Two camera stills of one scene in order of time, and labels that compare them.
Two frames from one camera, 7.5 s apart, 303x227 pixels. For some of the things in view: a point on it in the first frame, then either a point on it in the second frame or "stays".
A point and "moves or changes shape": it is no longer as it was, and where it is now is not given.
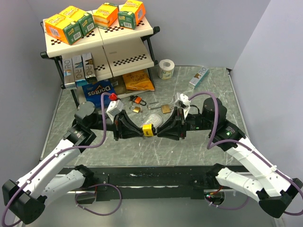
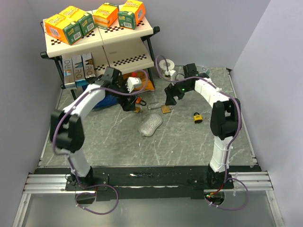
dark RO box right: x=89 y=67 stays
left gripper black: x=119 y=121 → x=127 y=105
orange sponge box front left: x=59 y=27 stays
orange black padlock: x=137 y=100 stays
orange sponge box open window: x=105 y=15 stays
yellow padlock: x=148 y=130 moves or changes shape
